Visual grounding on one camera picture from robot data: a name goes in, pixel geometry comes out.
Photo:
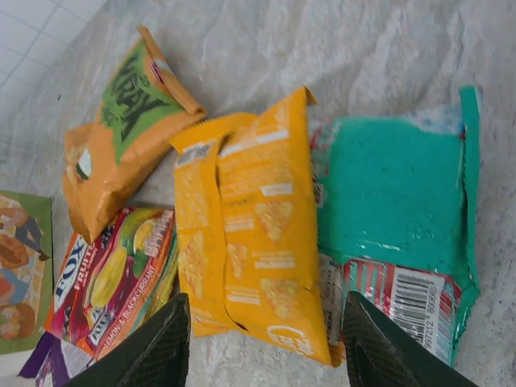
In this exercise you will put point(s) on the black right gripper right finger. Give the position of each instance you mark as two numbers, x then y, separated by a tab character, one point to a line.
379	354

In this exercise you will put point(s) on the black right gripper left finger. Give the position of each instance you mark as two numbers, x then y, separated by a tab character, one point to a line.
161	346

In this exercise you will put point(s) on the red Fox's candy bag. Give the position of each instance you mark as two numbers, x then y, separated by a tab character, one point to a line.
113	274

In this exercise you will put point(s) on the purple snack bag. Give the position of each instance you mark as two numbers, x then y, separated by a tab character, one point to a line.
52	363

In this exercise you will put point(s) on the yellow chips bag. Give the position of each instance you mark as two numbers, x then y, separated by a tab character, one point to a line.
262	221

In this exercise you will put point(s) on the white illustrated paper bag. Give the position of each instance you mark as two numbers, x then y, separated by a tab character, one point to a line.
24	262

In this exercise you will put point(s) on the teal snack bag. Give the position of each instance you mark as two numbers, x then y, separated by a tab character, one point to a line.
395	181

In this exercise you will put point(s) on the orange Krex snack bag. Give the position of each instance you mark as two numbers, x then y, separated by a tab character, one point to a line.
121	161

